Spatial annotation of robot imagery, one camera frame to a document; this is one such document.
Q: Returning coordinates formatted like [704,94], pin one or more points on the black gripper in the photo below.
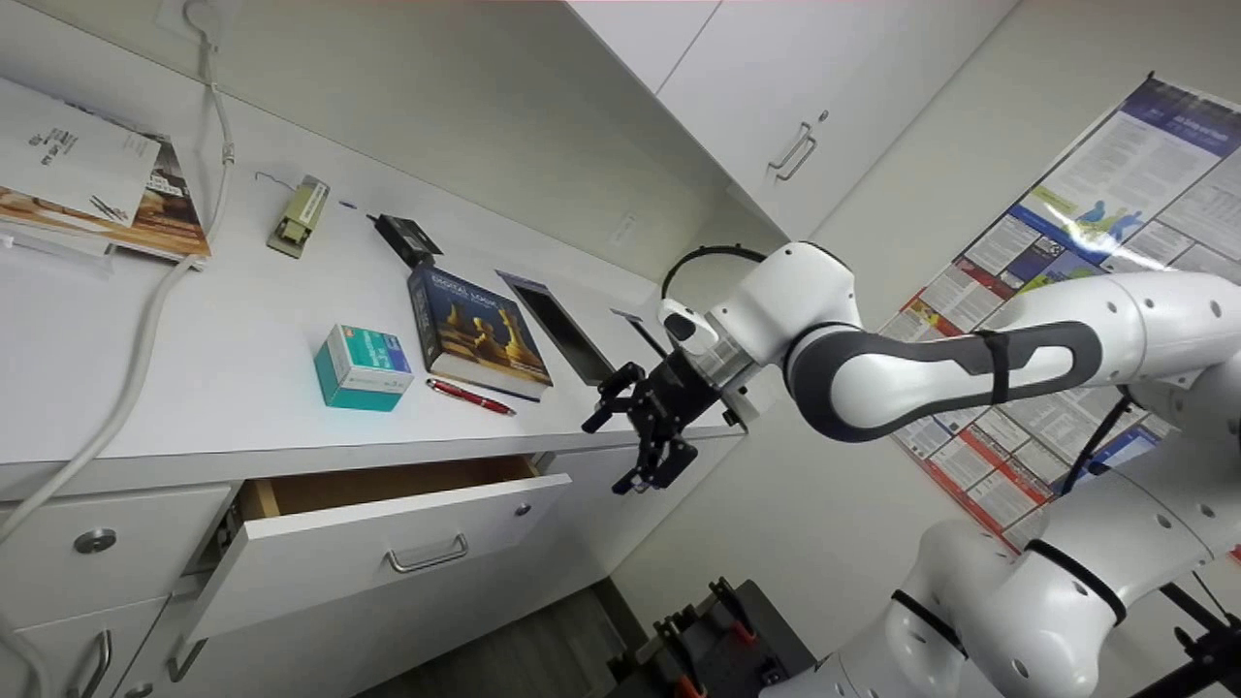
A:
[677,396]

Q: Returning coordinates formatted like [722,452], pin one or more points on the red pen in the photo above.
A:
[472,396]

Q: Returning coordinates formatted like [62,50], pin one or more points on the wooden drawer with white front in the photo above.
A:
[360,555]

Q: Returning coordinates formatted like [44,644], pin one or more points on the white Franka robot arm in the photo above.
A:
[933,374]

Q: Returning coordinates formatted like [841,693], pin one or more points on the white drawer with round lock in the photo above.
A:
[91,547]

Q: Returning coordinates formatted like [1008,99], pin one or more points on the white lower cabinet door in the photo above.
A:
[587,518]

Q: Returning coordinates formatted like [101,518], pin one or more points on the dark blue hardcover book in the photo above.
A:
[478,333]

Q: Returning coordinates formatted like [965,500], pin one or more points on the black and red clamps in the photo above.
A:
[711,644]

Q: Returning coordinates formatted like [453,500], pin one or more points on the teal and white box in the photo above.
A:
[356,370]

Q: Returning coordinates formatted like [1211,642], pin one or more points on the small black device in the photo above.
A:
[403,238]

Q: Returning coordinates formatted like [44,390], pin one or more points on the narrow white upper cabinet door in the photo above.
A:
[642,33]

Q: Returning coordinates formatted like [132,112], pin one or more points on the white upper cabinet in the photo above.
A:
[828,81]

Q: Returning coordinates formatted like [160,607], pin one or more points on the black tripod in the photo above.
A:
[1205,644]

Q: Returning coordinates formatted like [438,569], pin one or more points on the stack of books and papers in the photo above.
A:
[77,163]

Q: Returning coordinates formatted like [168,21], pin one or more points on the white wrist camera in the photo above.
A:
[686,337]

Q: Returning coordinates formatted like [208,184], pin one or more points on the wall poster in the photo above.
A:
[1148,182]

